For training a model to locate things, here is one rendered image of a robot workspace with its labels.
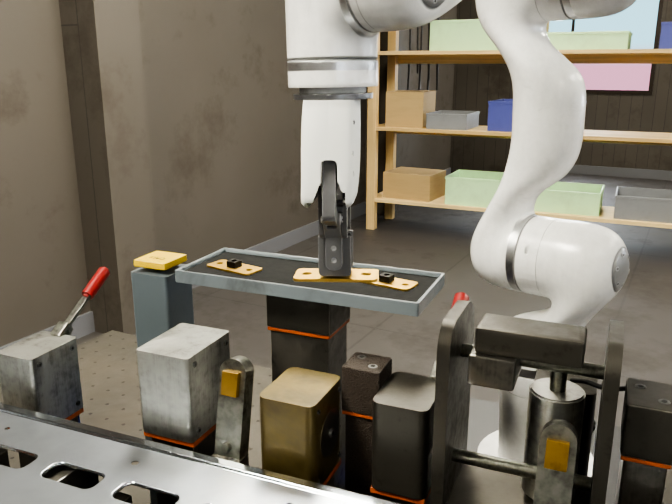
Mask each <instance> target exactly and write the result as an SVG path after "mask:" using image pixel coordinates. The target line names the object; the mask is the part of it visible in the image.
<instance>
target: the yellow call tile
mask: <svg viewBox="0 0 672 504"><path fill-rule="evenodd" d="M185 261H187V255H186V254H180V253H172V252H164V251H155V252H152V253H150V254H147V255H145V256H142V257H139V258H137V259H134V266H136V267H143V268H150V269H153V270H155V271H165V270H168V269H170V268H172V267H174V266H176V265H178V264H181V263H183V262H185Z"/></svg>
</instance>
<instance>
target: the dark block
mask: <svg viewBox="0 0 672 504"><path fill-rule="evenodd" d="M620 453H621V459H620V467H619V474H618V482H617V490H616V498H615V504H662V501H663V494H664V488H665V481H666V474H667V469H670V470H671V467H672V384H667V383H661V382H655V381H649V380H642V379H636V378H630V377H628V378H627V380H626V388H625V395H624V403H623V411H622V419H621V443H620Z"/></svg>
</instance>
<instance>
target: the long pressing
mask: <svg viewBox="0 0 672 504"><path fill-rule="evenodd" d="M6 428H10V429H8V430H5V429H6ZM0 447H1V448H5V449H8V450H12V451H15V452H19V453H22V454H26V455H29V456H33V457H35V458H36V460H34V461H33V462H31V463H30V464H28V465H27V466H25V467H23V468H18V469H15V468H11V467H7V466H4V465H1V464H0V504H131V503H128V502H124V501H121V500H118V499H115V498H114V496H115V495H116V494H117V493H118V492H119V491H120V490H122V489H123V488H124V487H126V486H130V485H133V486H137V487H141V488H144V489H148V490H151V491H155V492H158V493H162V494H165V495H169V496H172V497H175V498H177V499H178V501H177V502H176V503H175V504H399V503H395V502H391V501H387V500H383V499H379V498H375V497H371V496H367V495H363V494H359V493H356V492H352V491H348V490H344V489H340V488H336V487H332V486H328V485H324V484H320V483H316V482H312V481H308V480H304V479H300V478H296V477H292V476H288V475H284V474H280V473H276V472H272V471H269V470H265V469H261V468H257V467H253V466H249V465H245V464H241V463H237V462H233V461H229V460H225V459H221V458H217V457H213V456H209V455H205V454H201V453H197V452H193V451H189V450H185V449H182V448H178V447H174V446H170V445H166V444H162V443H158V442H154V441H150V440H146V439H142V438H138V437H134V436H130V435H126V434H122V433H118V432H114V431H110V430H106V429H102V428H98V427H95V426H91V425H87V424H83V423H79V422H75V421H71V420H67V419H63V418H59V417H55V416H51V415H47V414H43V413H39V412H35V411H31V410H27V409H23V408H19V407H15V406H11V405H7V404H4V403H0ZM133 462H139V463H138V464H137V465H132V464H131V463H133ZM62 465H63V466H67V467H71V468H74V469H78V470H81V471H85V472H88V473H92V474H95V475H99V476H102V477H103V478H104V479H103V480H102V481H100V482H99V483H98V484H97V485H95V486H94V487H92V488H89V489H81V488H78V487H74V486H71V485H68V484H64V483H61V482H57V481H54V480H51V479H47V478H44V477H43V476H44V475H45V474H46V473H47V472H49V471H50V470H51V469H53V468H55V467H57V466H62Z"/></svg>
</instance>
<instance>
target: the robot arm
mask: <svg viewBox="0 0 672 504"><path fill-rule="evenodd" d="M461 1H462V0H285V12H286V40H287V60H288V61H287V65H288V87H289V88H299V91H300V94H293V100H303V109H302V124H301V204H302V205H303V206H304V207H305V208H309V207H310V205H311V204H312V203H313V202H314V200H315V199H316V198H317V196H318V217H319V235H318V266H319V274H320V275H321V276H349V275H350V274H351V268H352V267H353V230H348V229H351V205H352V204H353V202H354V200H355V198H356V195H357V192H358V183H359V171H360V126H361V121H360V99H372V98H373V93H372V92H366V87H371V86H378V60H377V58H378V35H379V33H380V32H389V31H401V30H407V29H412V28H416V27H420V26H423V25H425V24H428V23H430V22H432V21H434V20H436V19H437V18H439V17H440V16H442V15H443V14H445V13H446V12H448V11H449V10H450V9H452V8H453V7H454V6H456V5H457V4H458V3H459V2H461ZM475 2H476V10H477V15H478V18H479V21H480V24H481V26H482V28H483V29H484V31H485V33H486V34H487V35H488V37H489V38H490V39H491V41H492V42H493V43H494V45H495V46H496V48H497V49H498V51H499V52H500V54H501V55H502V57H503V58H504V60H505V62H506V64H507V67H508V69H509V72H510V75H511V80H512V86H513V115H512V137H511V145H510V151H509V156H508V160H507V164H506V168H505V171H504V175H503V178H502V180H501V182H500V185H499V187H498V189H497V191H496V193H495V195H494V197H493V198H492V200H491V202H490V204H489V205H488V207H487V209H486V211H485V212H484V214H483V216H482V218H481V219H480V221H479V223H478V225H477V227H476V229H475V232H474V234H473V237H472V241H471V247H470V254H471V261H472V264H473V267H474V269H475V271H476V272H477V273H478V275H479V276H480V277H481V278H483V279H484V280H485V281H487V282H489V283H491V284H493V285H495V286H498V287H502V288H506V289H511V290H515V291H520V292H525V293H529V294H534V295H539V296H543V297H547V298H549V299H550V300H551V302H552V305H551V308H548V309H544V310H539V311H533V312H527V313H523V314H519V315H516V316H514V317H518V318H525V319H533V320H540V321H547V322H555V323H562V324H569V325H577V326H584V327H585V326H586V325H587V323H588V322H589V321H590V320H591V318H592V317H593V316H594V315H595V314H596V313H597V312H598V311H599V310H601V309H602V308H603V307H604V306H605V305H606V304H607V303H608V302H609V301H610V300H611V299H612V298H613V297H614V296H615V295H616V294H617V293H618V292H619V290H620V289H621V288H622V286H623V285H624V283H625V281H626V279H627V276H628V274H629V271H630V269H629V254H628V251H627V248H626V246H625V244H624V242H623V240H622V239H621V238H620V237H619V236H618V235H617V234H616V233H615V232H614V231H612V230H610V229H608V228H606V227H603V226H600V225H596V224H592V223H587V222H580V221H574V220H567V219H559V218H552V217H544V216H537V215H536V214H535V211H534V207H535V203H536V200H537V198H538V196H539V195H540V194H541V193H542V192H543V191H544V190H545V189H547V188H548V187H550V186H552V185H553V184H555V183H556V182H558V181H559V180H561V179H562V178H563V177H564V176H565V175H567V174H568V172H569V171H570V170H571V169H572V167H573V166H574V164H575V162H576V161H577V159H578V156H579V153H580V150H581V146H582V141H583V133H584V124H585V111H586V87H585V83H584V79H583V77H582V75H581V73H580V72H579V71H578V69H577V68H576V67H575V66H574V65H573V64H572V63H571V62H570V61H569V60H568V59H567V58H566V57H564V56H563V55H562V54H561V53H560V52H559V51H558V50H557V49H556V48H555V47H554V46H553V45H552V43H551V42H550V40H549V38H548V36H547V31H546V27H547V23H548V22H549V21H562V20H577V19H590V18H600V17H607V16H611V15H614V14H617V13H619V12H622V11H624V10H625V9H627V8H628V7H630V6H631V5H632V4H634V3H635V2H636V0H475ZM536 372H537V369H534V368H528V367H522V368H521V371H520V374H519V376H518V379H517V382H516V385H515V388H514V390H513V391H505V390H499V430H497V431H495V432H493V433H491V434H489V435H488V436H487V437H485V438H484V439H483V440H482V441H481V443H480V444H479V447H478V451H477V453H481V454H486V455H491V456H495V457H500V458H505V459H510V460H514V461H519V462H523V458H524V446H525V434H526V422H527V410H528V399H529V387H530V384H531V383H532V382H534V379H535V376H536Z"/></svg>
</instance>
